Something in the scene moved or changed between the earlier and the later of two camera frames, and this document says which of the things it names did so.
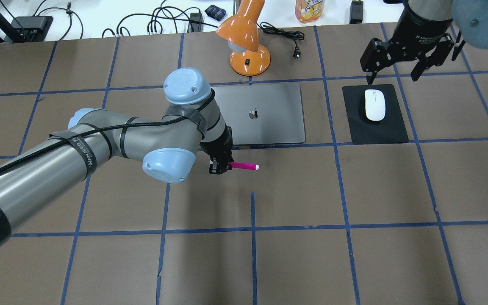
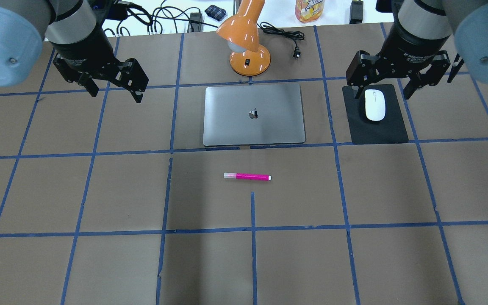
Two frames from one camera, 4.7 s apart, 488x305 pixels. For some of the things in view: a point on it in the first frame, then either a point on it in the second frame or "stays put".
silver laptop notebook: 262,113 stays put
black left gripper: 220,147 → 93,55
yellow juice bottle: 309,11 stays put
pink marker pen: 254,167 → 248,176
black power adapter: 356,12 stays put
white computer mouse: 375,104 stays put
